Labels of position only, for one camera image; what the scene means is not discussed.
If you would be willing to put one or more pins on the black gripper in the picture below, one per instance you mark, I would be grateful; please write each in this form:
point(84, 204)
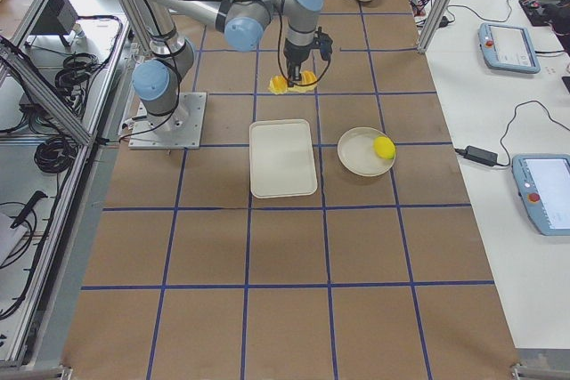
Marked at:
point(294, 54)

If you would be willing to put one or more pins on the yellow orange twisted bread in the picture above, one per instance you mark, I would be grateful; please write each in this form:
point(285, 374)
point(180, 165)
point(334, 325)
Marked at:
point(281, 85)

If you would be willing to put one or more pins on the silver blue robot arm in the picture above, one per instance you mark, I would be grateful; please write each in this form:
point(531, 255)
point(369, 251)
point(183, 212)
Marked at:
point(243, 23)

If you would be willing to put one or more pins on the cream round plate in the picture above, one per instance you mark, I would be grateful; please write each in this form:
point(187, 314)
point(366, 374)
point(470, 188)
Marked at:
point(356, 153)

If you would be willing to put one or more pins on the white rectangular tray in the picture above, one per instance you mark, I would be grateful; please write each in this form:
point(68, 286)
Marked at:
point(281, 159)

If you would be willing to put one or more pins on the yellow lemon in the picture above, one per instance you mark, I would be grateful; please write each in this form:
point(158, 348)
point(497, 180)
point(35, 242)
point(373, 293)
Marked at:
point(384, 147)

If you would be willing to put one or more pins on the black power adapter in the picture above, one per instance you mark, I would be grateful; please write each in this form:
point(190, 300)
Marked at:
point(480, 156)

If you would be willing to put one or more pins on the blue teach pendant upper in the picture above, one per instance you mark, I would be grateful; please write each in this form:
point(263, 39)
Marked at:
point(508, 48)

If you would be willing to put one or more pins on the blue teach pendant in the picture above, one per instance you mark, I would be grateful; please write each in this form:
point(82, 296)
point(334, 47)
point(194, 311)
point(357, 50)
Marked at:
point(543, 184)
point(508, 48)

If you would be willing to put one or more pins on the blue teach pendant lower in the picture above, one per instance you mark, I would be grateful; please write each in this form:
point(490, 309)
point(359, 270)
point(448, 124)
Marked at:
point(543, 184)

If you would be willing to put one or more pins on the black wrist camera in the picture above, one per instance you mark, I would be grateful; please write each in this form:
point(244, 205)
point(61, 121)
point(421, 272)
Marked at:
point(324, 43)

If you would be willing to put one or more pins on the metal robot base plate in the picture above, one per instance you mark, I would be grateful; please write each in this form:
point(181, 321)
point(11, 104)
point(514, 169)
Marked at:
point(181, 131)

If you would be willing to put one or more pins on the aluminium frame rail left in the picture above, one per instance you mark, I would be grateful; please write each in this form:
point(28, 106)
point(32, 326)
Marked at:
point(38, 90)

